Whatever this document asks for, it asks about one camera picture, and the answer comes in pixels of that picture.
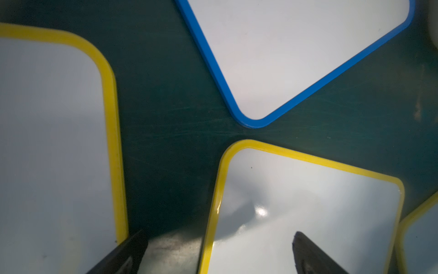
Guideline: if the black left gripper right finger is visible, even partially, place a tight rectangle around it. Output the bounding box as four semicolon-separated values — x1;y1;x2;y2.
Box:
292;231;347;274

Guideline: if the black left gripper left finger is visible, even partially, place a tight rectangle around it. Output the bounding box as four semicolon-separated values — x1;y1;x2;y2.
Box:
88;229;148;274

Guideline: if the yellow-framed whiteboard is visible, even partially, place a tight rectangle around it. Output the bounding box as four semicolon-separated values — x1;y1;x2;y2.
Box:
395;193;438;274
1;23;128;274
198;139;405;274

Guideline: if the blue-framed whiteboard near box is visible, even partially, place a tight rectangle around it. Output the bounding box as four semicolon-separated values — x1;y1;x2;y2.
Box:
176;1;415;129

